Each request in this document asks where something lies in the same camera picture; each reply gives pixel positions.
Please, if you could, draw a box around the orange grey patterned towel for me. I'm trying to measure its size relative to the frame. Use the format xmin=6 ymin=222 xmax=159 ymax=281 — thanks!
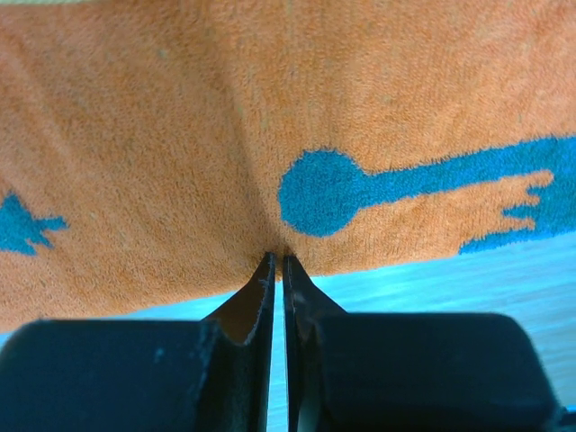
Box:
xmin=1 ymin=1 xmax=575 ymax=331

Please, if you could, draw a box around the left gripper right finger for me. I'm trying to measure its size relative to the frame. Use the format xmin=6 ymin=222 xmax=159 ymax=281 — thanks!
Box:
xmin=283 ymin=256 xmax=575 ymax=431

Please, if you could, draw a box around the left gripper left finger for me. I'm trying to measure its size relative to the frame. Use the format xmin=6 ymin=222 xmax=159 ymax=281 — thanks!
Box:
xmin=1 ymin=254 xmax=275 ymax=431

